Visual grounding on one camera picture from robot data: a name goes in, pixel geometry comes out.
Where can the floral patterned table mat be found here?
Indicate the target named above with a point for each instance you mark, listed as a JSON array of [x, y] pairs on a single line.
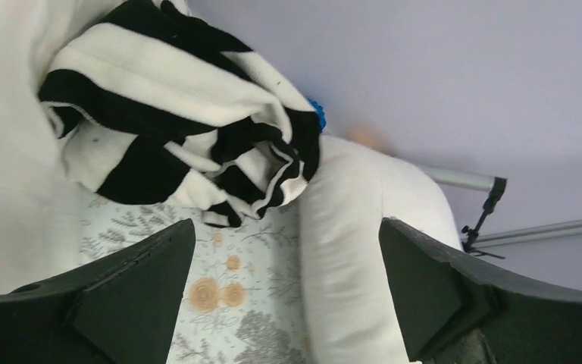
[[243, 298]]

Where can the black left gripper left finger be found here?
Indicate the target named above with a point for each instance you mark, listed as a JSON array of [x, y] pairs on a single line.
[[121, 308]]

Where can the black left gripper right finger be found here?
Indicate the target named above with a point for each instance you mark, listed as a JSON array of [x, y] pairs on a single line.
[[455, 308]]

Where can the black white striped pillowcase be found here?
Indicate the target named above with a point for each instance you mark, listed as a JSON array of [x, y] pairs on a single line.
[[256, 148]]

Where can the cream ruffled pillow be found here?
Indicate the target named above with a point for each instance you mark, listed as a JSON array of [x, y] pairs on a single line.
[[15, 150]]

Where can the white pillow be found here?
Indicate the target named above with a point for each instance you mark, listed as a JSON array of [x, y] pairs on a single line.
[[348, 305]]

